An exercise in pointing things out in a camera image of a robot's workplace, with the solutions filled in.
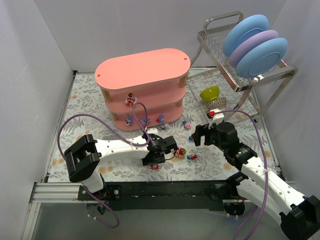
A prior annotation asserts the pink bear holding white toy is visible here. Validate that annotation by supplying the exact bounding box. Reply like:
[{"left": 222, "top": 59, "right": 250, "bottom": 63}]
[{"left": 149, "top": 164, "right": 160, "bottom": 170}]

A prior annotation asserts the red blue cat toy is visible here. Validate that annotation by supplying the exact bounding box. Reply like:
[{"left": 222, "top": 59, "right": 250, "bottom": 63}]
[{"left": 187, "top": 154, "right": 198, "bottom": 160}]

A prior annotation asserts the purple bunny with red bow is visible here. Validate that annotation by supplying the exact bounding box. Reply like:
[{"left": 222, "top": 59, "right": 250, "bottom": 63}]
[{"left": 156, "top": 112, "right": 165, "bottom": 124}]

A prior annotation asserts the purple bunny with strawberry cake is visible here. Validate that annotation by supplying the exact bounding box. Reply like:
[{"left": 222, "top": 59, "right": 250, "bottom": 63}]
[{"left": 125, "top": 114, "right": 133, "bottom": 127}]

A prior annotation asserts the pink bear strawberry cake toy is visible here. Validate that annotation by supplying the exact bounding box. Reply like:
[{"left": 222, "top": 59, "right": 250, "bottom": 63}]
[{"left": 125, "top": 92, "right": 138, "bottom": 108}]

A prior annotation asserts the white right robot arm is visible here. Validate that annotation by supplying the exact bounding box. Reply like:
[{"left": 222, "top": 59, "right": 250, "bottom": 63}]
[{"left": 192, "top": 122, "right": 320, "bottom": 240}]

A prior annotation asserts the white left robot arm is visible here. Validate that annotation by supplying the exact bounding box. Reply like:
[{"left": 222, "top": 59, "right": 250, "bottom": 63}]
[{"left": 64, "top": 133, "right": 178, "bottom": 193}]

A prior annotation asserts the pink three-tier wooden shelf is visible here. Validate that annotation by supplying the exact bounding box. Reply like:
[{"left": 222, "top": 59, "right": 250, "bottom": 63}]
[{"left": 94, "top": 48, "right": 191, "bottom": 131}]

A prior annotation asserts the pink round duck toy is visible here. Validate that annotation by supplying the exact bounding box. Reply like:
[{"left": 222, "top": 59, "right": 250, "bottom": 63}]
[{"left": 182, "top": 120, "right": 192, "bottom": 129}]

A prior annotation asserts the white blue penguin toy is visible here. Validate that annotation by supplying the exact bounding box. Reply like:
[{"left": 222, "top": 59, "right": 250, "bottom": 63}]
[{"left": 161, "top": 123, "right": 170, "bottom": 130}]

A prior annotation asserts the brown patterned ceramic bowl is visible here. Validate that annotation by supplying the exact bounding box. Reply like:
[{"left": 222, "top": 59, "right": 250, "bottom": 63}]
[{"left": 206, "top": 97, "right": 227, "bottom": 111}]

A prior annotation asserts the green bowl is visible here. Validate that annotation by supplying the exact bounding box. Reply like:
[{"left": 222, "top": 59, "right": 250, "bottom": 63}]
[{"left": 200, "top": 85, "right": 220, "bottom": 103}]

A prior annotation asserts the metal dish rack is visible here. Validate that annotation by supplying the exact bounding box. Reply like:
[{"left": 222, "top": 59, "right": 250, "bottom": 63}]
[{"left": 191, "top": 11, "right": 298, "bottom": 122}]

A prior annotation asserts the blue front plate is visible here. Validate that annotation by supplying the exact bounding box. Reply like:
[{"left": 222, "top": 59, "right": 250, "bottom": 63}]
[{"left": 235, "top": 37, "right": 289, "bottom": 79}]

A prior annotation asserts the blue plate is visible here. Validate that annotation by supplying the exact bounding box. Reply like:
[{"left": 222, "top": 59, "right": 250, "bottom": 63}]
[
  {"left": 235, "top": 37, "right": 289, "bottom": 79},
  {"left": 222, "top": 14, "right": 270, "bottom": 57}
]

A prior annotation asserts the purple plate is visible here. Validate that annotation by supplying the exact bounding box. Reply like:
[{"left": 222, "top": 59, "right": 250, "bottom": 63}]
[{"left": 228, "top": 30, "right": 279, "bottom": 68}]

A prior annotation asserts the blue rear plate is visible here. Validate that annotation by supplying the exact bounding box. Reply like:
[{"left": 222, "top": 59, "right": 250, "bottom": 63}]
[{"left": 222, "top": 14, "right": 270, "bottom": 57}]

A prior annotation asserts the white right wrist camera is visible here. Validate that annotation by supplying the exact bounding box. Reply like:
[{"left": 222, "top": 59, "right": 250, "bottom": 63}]
[{"left": 209, "top": 108, "right": 225, "bottom": 128}]

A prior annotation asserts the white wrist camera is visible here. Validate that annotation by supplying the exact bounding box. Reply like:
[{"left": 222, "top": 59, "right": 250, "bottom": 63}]
[
  {"left": 209, "top": 108, "right": 225, "bottom": 128},
  {"left": 146, "top": 128, "right": 158, "bottom": 135}
]

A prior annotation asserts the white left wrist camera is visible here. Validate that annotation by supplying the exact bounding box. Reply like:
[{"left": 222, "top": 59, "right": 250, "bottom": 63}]
[{"left": 146, "top": 128, "right": 158, "bottom": 135}]

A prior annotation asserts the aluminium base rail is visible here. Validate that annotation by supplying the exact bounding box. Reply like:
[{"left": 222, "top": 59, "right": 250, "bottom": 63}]
[{"left": 21, "top": 179, "right": 313, "bottom": 240}]

